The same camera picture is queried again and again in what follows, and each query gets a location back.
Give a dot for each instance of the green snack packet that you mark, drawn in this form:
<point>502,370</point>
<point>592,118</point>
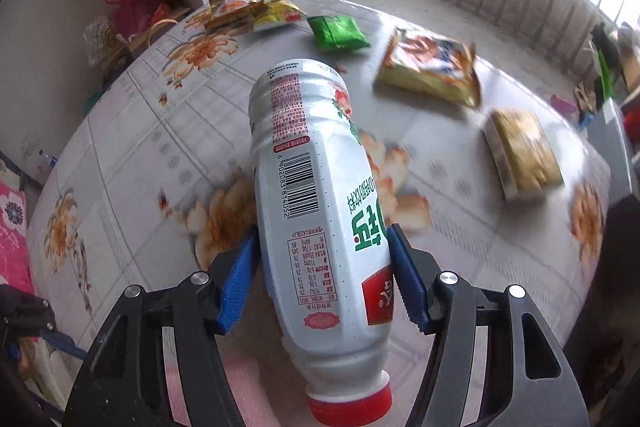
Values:
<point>337,32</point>

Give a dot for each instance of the dark cloth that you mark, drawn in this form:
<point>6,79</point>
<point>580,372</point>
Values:
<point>610,307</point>

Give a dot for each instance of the pink floral cloth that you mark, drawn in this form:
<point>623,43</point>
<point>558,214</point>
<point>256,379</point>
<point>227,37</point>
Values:
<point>12,227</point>

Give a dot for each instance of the clear patterned bag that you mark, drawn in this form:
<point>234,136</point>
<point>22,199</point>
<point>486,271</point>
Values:
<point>102,39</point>

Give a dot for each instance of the orange white snack packet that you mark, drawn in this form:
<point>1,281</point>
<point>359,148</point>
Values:
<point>430,67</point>

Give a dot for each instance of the floral tablecloth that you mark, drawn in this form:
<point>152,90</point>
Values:
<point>150,132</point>

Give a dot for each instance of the brown snack packet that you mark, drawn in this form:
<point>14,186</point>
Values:
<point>232,9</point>

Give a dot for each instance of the yellow snack packet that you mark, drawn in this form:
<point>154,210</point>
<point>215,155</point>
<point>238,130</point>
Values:
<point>280,14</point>

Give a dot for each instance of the white drink bottle red cap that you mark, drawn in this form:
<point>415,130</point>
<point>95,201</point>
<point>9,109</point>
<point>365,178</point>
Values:
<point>310,207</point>

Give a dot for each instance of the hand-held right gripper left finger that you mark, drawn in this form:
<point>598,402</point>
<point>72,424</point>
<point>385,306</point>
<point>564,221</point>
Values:
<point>240,287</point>

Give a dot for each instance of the pink plastic bag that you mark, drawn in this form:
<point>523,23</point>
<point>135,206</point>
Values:
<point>132,7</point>

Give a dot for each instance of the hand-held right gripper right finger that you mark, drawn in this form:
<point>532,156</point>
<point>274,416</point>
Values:
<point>407,277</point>

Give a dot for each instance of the green plastic bag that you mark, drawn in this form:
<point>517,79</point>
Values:
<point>604,77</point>

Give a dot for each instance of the pink plastic scrap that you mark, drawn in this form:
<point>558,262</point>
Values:
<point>564,104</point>

